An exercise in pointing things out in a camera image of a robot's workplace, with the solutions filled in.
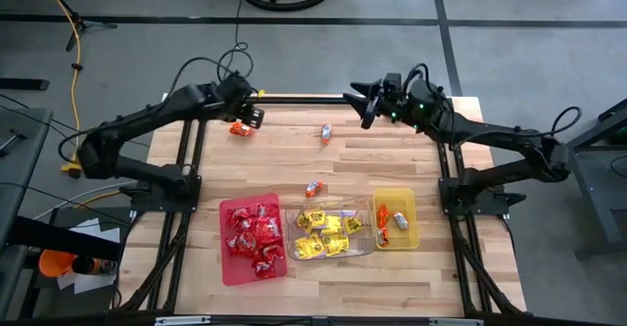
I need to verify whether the black padded beam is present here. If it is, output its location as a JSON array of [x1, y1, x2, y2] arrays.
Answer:
[[0, 214, 124, 262]]

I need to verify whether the red plastic bin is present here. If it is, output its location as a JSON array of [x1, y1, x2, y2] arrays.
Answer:
[[217, 192, 289, 287]]

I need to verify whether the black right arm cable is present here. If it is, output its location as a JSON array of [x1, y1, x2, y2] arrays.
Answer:
[[400, 62, 584, 140]]

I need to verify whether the black flat bar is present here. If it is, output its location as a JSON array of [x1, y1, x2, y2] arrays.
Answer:
[[0, 77, 51, 91]]

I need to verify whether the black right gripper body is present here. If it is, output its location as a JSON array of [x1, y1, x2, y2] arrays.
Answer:
[[361, 78, 415, 130]]

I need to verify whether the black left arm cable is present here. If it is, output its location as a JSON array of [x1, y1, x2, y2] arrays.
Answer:
[[57, 45, 256, 163]]

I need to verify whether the dark bottle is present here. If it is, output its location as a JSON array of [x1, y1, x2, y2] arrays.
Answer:
[[72, 256, 119, 276]]

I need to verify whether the yellow extension cable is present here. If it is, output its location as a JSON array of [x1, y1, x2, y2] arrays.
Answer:
[[48, 0, 123, 209]]

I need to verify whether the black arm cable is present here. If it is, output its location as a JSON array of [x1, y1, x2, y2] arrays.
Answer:
[[57, 45, 256, 163], [400, 62, 584, 140]]

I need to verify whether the yellow plastic bin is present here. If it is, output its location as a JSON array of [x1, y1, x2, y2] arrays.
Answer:
[[372, 187, 421, 252]]

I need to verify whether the clear plastic bin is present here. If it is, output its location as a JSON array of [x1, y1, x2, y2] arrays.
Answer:
[[283, 196, 377, 261]]

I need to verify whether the black tripod stand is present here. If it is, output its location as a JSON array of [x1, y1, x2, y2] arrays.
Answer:
[[36, 0, 119, 53]]

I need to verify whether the silver metal bracket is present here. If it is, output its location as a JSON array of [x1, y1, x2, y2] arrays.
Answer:
[[154, 315, 213, 326], [428, 317, 485, 326]]

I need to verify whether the thin black floor cable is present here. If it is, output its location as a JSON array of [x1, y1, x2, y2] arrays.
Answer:
[[218, 0, 250, 95]]

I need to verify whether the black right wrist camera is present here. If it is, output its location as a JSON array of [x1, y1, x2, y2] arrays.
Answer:
[[383, 72, 403, 96]]

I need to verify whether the white paper sheet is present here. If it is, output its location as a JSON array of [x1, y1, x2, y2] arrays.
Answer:
[[56, 270, 120, 296], [68, 216, 122, 245]]

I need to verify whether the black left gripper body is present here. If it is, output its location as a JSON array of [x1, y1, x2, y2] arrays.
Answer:
[[215, 73, 265, 130]]

